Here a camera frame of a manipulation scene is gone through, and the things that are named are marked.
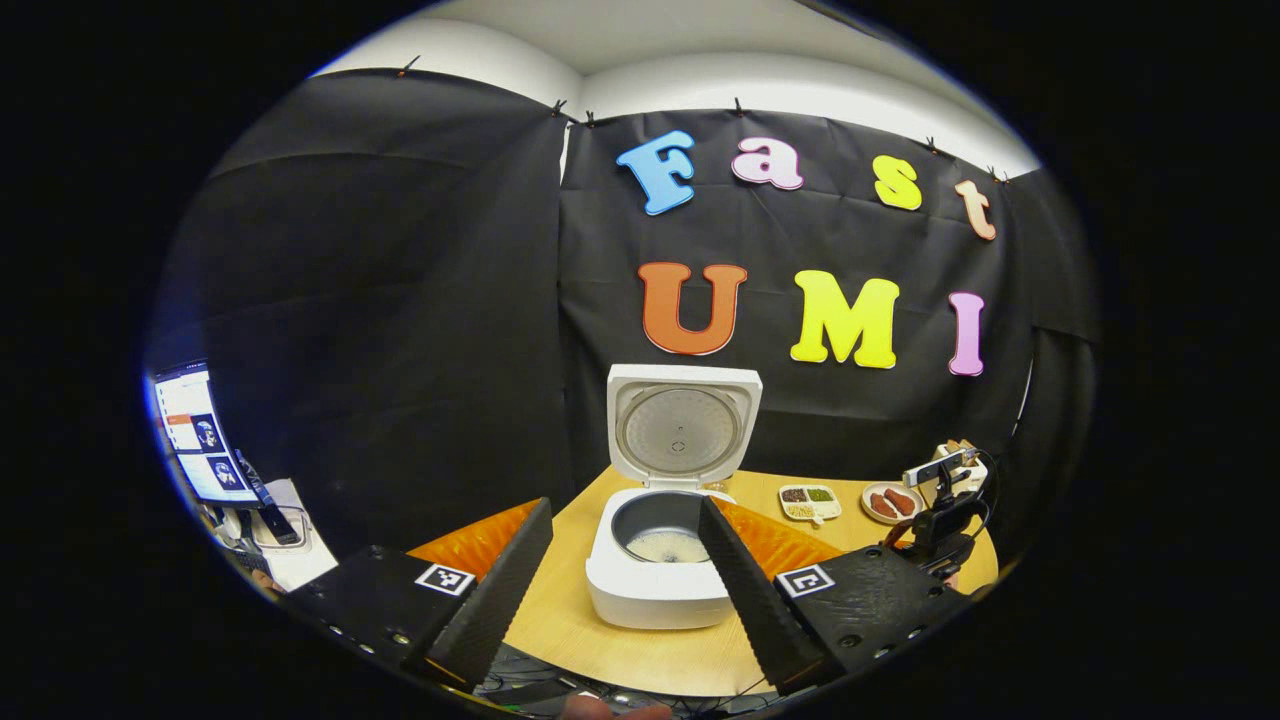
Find white side desk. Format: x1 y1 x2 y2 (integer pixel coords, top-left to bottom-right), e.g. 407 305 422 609
205 478 339 593

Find black backdrop cloth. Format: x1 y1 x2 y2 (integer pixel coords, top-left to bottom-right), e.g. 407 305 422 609
145 68 1101 561

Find black phone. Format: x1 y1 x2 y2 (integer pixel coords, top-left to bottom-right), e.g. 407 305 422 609
258 500 301 547

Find round white plate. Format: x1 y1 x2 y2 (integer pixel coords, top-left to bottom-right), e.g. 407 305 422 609
860 482 924 527

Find computer monitor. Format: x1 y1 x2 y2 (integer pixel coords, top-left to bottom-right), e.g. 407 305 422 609
150 360 263 508

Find clear plastic tray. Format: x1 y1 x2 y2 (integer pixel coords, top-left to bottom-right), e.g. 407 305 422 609
248 503 313 553

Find white divided grain dish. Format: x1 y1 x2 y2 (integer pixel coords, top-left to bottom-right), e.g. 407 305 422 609
778 484 843 527

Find white rice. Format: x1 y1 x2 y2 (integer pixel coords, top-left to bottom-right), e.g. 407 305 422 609
625 530 711 564

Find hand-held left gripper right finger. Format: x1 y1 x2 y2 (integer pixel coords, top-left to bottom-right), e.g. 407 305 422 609
697 495 976 698

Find white rice cooker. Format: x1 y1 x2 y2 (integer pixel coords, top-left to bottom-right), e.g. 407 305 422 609
585 363 763 631

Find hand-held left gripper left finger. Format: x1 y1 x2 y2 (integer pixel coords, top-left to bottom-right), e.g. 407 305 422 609
283 498 557 691

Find white toaster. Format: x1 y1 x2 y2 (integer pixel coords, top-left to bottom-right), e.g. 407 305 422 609
935 438 991 493

